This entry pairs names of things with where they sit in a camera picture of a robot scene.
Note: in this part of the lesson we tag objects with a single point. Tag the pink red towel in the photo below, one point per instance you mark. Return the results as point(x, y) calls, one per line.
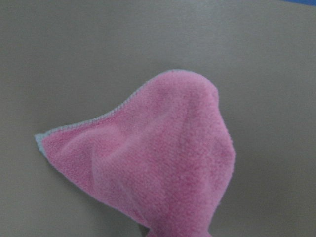
point(164, 157)

